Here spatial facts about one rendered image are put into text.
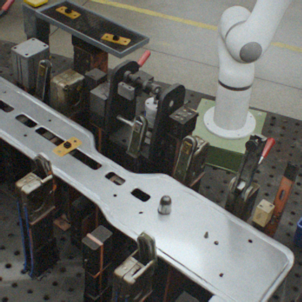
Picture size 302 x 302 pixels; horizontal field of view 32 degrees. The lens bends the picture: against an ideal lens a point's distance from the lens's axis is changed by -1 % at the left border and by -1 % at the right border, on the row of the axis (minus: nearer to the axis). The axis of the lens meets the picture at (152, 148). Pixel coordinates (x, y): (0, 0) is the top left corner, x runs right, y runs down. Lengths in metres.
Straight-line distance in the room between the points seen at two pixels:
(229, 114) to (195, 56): 2.04
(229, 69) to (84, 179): 0.66
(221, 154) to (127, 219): 0.66
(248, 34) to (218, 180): 0.53
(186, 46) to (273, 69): 0.66
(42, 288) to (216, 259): 0.53
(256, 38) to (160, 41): 2.40
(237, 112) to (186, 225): 0.66
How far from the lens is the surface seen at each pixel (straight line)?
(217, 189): 1.82
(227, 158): 1.85
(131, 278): 1.12
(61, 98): 1.59
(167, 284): 1.41
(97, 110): 1.55
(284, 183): 1.25
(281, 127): 2.15
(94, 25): 1.71
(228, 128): 1.88
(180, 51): 3.90
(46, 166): 1.30
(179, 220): 1.30
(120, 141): 1.54
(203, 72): 3.70
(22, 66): 1.68
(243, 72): 1.76
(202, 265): 1.22
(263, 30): 1.65
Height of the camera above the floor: 1.97
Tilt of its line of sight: 41 degrees down
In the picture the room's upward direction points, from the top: 6 degrees clockwise
